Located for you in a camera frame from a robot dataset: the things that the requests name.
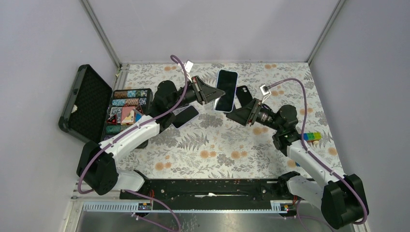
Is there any multicolour toy block car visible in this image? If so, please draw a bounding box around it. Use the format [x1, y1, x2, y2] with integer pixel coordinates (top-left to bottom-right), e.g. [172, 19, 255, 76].
[302, 132, 322, 146]

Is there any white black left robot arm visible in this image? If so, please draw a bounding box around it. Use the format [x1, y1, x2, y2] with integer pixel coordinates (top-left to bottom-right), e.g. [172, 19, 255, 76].
[76, 76, 225, 199]

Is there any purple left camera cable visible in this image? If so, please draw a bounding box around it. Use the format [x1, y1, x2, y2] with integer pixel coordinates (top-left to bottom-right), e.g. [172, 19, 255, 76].
[76, 55, 190, 232]

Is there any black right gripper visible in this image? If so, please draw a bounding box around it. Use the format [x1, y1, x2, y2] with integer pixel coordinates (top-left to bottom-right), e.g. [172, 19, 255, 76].
[226, 98, 282, 132]

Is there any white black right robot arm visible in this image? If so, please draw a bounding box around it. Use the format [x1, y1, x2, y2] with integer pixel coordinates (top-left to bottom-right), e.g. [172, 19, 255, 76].
[226, 99, 369, 229]

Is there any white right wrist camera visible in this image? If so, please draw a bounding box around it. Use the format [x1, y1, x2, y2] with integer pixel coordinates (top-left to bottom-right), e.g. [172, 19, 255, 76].
[259, 85, 271, 96]

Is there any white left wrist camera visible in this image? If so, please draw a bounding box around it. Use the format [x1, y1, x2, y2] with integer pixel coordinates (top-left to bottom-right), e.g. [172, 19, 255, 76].
[184, 60, 194, 73]

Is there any black poker chip case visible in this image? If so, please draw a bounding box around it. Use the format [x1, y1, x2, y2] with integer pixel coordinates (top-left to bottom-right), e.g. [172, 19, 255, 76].
[58, 64, 153, 143]

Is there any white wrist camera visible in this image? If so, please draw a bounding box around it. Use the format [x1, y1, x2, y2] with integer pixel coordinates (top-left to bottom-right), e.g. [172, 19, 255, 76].
[184, 60, 194, 73]
[259, 85, 271, 96]

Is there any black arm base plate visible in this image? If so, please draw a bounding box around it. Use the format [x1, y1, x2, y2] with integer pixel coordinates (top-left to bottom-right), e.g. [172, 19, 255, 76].
[138, 179, 299, 211]

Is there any purple camera cable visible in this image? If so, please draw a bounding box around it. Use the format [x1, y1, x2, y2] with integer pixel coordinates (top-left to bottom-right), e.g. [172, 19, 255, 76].
[267, 77, 369, 232]
[76, 55, 190, 232]

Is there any phone in lilac case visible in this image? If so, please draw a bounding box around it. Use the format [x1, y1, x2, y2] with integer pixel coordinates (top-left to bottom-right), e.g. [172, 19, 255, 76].
[172, 105, 199, 129]

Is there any phone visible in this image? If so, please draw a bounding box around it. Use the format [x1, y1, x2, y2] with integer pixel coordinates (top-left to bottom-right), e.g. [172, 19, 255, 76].
[172, 105, 199, 129]
[213, 69, 238, 113]

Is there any floral table mat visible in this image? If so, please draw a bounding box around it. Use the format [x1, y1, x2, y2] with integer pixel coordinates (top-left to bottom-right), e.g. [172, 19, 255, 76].
[118, 63, 342, 178]

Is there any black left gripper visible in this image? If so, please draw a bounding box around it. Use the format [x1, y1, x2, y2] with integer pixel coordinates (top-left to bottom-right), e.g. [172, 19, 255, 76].
[169, 76, 226, 112]

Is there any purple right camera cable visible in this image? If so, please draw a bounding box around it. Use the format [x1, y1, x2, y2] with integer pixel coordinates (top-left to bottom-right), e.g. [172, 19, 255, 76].
[267, 77, 369, 232]

